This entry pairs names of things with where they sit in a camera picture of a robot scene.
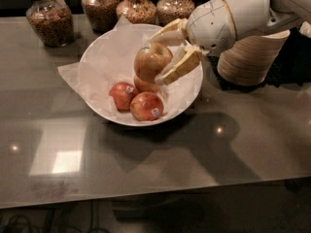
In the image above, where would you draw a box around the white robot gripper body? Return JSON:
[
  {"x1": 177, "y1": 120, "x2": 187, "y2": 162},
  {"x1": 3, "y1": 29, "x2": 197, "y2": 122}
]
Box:
[{"x1": 186, "y1": 0, "x2": 236, "y2": 56}]

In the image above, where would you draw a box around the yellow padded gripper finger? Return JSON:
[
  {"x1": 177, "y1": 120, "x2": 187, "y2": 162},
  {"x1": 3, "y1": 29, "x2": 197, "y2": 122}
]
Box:
[
  {"x1": 155, "y1": 44, "x2": 203, "y2": 85},
  {"x1": 146, "y1": 18, "x2": 188, "y2": 47}
]

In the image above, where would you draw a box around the red-green apple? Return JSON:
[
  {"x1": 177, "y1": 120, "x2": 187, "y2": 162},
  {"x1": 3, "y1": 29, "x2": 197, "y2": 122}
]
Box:
[{"x1": 133, "y1": 43, "x2": 173, "y2": 83}]

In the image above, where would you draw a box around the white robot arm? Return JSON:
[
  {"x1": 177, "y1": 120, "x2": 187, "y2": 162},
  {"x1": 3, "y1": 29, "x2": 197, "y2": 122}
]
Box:
[{"x1": 149, "y1": 0, "x2": 311, "y2": 85}]

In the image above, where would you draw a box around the back red apple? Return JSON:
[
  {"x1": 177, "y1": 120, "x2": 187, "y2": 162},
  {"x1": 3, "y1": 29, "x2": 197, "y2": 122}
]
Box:
[{"x1": 133, "y1": 76, "x2": 159, "y2": 93}]

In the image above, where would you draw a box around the red apple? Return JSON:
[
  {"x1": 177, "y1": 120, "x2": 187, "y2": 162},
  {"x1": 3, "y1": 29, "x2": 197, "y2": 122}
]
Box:
[
  {"x1": 133, "y1": 76, "x2": 159, "y2": 93},
  {"x1": 109, "y1": 82, "x2": 139, "y2": 112},
  {"x1": 130, "y1": 92, "x2": 164, "y2": 121}
]

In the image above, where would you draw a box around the front red apple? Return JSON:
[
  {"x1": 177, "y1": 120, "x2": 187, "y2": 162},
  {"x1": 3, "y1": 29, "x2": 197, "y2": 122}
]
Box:
[{"x1": 130, "y1": 92, "x2": 164, "y2": 121}]

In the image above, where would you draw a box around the white bowl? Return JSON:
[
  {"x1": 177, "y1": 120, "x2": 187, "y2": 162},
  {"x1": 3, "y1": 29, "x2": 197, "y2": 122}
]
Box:
[{"x1": 78, "y1": 23, "x2": 204, "y2": 127}]

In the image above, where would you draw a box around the left red apple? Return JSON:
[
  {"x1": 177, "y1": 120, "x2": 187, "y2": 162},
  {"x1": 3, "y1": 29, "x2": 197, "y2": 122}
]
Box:
[{"x1": 109, "y1": 82, "x2": 139, "y2": 112}]

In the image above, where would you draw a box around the glass cereal jar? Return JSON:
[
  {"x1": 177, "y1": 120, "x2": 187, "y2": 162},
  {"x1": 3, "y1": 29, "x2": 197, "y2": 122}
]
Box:
[
  {"x1": 116, "y1": 0, "x2": 156, "y2": 24},
  {"x1": 26, "y1": 0, "x2": 74, "y2": 48},
  {"x1": 156, "y1": 0, "x2": 195, "y2": 25},
  {"x1": 81, "y1": 0, "x2": 120, "y2": 32}
]

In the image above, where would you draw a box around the white paper liner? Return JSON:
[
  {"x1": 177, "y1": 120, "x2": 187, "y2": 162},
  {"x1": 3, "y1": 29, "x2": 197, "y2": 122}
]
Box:
[{"x1": 57, "y1": 16, "x2": 202, "y2": 122}]

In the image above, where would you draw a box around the left glass cereal jar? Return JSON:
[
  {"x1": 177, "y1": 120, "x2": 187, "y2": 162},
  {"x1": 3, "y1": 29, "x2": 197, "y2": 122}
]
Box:
[{"x1": 26, "y1": 0, "x2": 74, "y2": 48}]

